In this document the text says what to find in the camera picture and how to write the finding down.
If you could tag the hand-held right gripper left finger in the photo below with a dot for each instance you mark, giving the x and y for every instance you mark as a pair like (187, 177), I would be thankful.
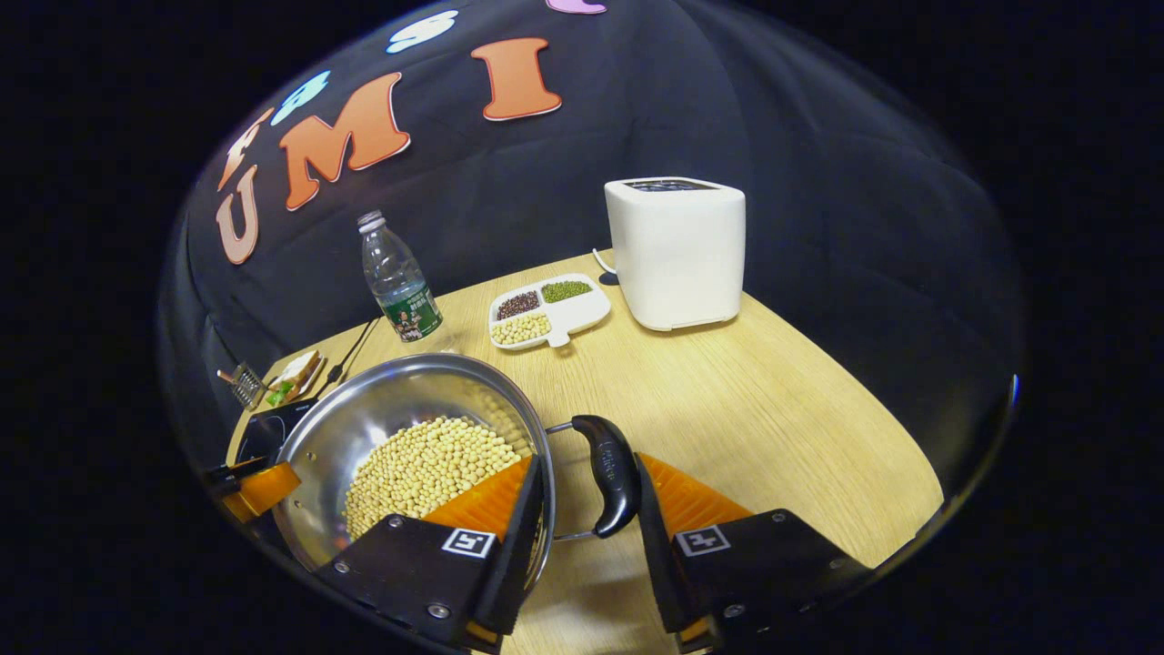
(518, 564)

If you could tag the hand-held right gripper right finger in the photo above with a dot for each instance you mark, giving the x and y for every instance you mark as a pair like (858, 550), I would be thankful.
(659, 564)

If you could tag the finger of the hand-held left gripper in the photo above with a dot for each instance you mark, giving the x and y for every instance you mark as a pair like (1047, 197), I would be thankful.
(264, 487)

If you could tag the black induction cooktop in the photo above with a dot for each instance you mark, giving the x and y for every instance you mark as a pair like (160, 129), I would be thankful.
(273, 428)

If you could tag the stainless steel pot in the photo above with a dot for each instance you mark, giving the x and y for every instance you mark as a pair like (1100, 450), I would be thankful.
(364, 428)

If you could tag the large soybean pile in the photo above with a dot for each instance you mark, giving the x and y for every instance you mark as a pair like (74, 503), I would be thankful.
(427, 464)

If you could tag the sandwich with green lettuce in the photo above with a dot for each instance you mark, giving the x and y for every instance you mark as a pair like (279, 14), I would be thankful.
(293, 375)

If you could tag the small soybean portion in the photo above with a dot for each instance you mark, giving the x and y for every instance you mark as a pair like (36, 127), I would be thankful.
(521, 328)

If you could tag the clear plastic water bottle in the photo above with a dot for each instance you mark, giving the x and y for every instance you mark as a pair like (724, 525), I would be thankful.
(405, 291)

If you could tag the white divided plate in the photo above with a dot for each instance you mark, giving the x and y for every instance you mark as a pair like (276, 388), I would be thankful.
(573, 314)

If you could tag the dark red bean portion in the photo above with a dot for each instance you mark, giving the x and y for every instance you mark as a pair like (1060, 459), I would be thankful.
(518, 304)

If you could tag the green mung bean portion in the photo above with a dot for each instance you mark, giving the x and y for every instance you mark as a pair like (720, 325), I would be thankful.
(566, 290)

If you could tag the white toaster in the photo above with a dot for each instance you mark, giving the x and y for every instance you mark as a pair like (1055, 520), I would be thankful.
(677, 259)

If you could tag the black backdrop cloth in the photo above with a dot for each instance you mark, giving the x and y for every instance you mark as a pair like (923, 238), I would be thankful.
(818, 227)

